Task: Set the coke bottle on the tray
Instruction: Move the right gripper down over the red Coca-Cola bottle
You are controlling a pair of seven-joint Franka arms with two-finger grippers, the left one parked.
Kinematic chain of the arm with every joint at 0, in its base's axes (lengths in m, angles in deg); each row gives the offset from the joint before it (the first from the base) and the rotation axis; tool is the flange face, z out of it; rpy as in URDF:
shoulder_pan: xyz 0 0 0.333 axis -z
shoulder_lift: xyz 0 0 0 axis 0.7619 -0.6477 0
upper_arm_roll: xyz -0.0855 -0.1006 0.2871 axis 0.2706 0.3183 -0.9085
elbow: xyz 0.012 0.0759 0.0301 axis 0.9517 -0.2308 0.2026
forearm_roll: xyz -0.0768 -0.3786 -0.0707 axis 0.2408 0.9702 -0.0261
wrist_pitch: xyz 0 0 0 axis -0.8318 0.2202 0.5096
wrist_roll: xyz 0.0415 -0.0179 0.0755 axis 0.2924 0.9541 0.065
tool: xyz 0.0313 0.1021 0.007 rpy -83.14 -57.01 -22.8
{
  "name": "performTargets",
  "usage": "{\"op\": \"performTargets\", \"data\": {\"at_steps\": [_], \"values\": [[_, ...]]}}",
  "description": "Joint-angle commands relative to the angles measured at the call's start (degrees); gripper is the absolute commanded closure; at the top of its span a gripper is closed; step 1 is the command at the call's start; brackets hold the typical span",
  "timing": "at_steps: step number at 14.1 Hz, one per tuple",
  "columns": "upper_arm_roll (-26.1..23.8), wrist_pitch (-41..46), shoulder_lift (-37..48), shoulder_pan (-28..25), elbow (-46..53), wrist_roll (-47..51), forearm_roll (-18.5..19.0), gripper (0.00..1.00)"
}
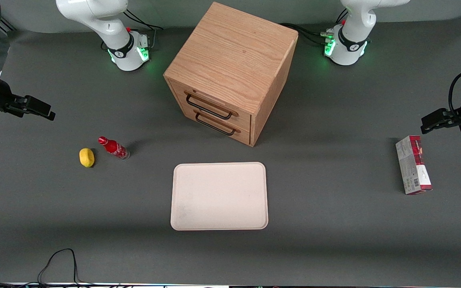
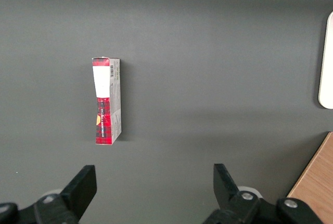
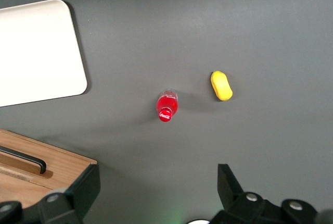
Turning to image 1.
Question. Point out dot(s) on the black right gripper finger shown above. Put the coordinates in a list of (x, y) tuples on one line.
[(36, 104), (34, 114)]

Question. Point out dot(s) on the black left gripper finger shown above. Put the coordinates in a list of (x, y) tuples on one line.
[(434, 116), (434, 128)]

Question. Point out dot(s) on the red coke bottle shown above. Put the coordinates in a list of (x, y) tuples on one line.
[(114, 148)]

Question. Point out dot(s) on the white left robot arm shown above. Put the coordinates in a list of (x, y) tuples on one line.
[(352, 44)]

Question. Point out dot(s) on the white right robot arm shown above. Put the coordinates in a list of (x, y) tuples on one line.
[(106, 24)]

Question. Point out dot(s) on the beige rectangular tray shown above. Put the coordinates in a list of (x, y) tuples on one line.
[(222, 196)]

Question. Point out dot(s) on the grey and red carton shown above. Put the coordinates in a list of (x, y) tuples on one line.
[(412, 168)]

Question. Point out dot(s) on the yellow lemon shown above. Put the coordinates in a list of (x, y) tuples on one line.
[(87, 157)]

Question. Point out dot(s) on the dark grey table mat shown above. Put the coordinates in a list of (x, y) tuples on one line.
[(334, 240)]

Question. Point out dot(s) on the wooden drawer cabinet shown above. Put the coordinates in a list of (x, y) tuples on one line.
[(234, 52)]

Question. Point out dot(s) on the aluminium frame rail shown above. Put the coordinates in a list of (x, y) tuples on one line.
[(7, 27)]

